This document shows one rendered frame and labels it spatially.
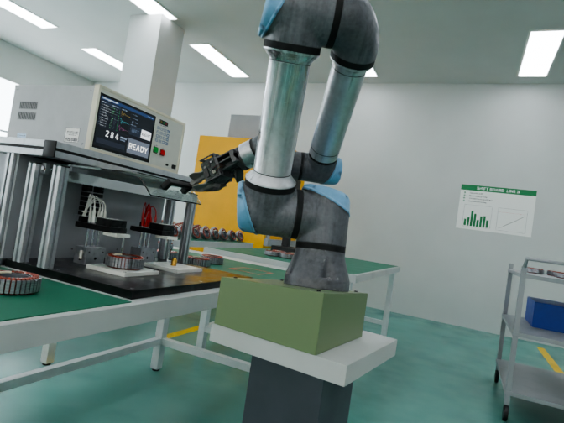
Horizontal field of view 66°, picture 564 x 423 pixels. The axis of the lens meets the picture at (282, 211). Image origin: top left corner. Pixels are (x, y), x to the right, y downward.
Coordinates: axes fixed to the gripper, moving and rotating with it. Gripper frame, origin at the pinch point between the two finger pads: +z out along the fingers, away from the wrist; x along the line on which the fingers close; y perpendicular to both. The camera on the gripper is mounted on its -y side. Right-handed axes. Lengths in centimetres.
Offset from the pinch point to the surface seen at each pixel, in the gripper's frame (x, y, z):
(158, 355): 42, -105, 120
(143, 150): -23.8, -7.4, 18.9
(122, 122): -29.5, 4.4, 15.5
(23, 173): -17.2, 26.4, 36.6
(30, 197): -8.2, 27.7, 34.3
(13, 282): 21, 49, 19
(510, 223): 31, -526, -123
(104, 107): -31.9, 12.4, 14.1
